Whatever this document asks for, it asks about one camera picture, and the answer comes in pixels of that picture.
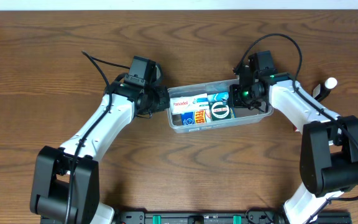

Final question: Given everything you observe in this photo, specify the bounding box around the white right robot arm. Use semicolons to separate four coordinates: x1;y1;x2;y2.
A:
229;51;358;223

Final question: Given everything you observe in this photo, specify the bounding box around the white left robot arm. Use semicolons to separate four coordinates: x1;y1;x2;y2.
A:
30;56;170;224

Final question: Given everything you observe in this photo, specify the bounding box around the white Panadol packet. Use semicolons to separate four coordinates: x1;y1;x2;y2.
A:
170;93;209;114

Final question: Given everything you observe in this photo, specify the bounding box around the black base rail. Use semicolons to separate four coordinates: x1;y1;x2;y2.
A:
113;210;353;224

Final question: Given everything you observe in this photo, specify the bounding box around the dark syrup bottle white cap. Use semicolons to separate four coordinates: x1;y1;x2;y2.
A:
312;77;337;102

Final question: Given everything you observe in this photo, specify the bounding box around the clear plastic container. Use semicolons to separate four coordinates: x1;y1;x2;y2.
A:
167;79;273;133

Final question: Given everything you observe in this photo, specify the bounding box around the green Zam-Buk box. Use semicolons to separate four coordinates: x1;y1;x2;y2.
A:
209;101;233;121

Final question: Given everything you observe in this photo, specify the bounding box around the blue fever medicine box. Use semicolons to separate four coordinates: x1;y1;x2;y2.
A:
181;92;235;125

